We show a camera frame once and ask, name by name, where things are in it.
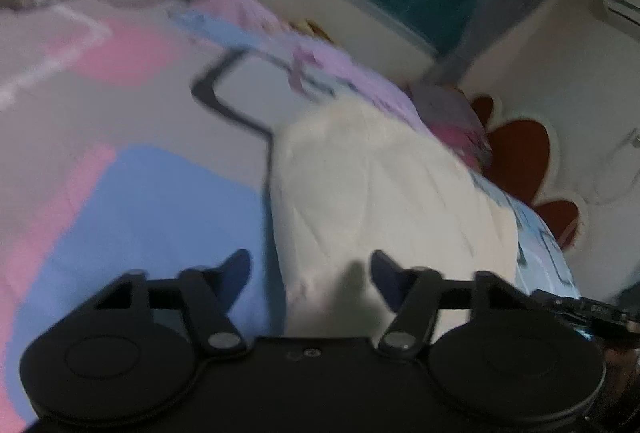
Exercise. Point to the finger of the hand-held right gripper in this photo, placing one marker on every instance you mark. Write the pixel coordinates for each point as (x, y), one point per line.
(557, 303)

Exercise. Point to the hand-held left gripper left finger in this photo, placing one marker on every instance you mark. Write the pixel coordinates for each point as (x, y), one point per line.
(238, 272)

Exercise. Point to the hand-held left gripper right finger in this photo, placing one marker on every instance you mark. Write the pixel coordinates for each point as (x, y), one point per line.
(386, 271)

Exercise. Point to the white garment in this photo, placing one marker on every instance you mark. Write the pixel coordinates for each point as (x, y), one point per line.
(390, 193)

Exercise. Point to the pastel printed bed blanket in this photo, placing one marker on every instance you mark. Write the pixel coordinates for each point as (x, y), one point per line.
(125, 213)

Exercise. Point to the purple pink pillow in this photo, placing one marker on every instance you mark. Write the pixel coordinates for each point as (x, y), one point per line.
(450, 123)

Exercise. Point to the small yellow brown item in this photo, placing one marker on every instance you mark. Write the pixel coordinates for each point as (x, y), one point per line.
(310, 29)

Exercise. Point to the white air conditioner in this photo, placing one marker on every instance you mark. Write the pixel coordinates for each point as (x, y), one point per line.
(624, 0)

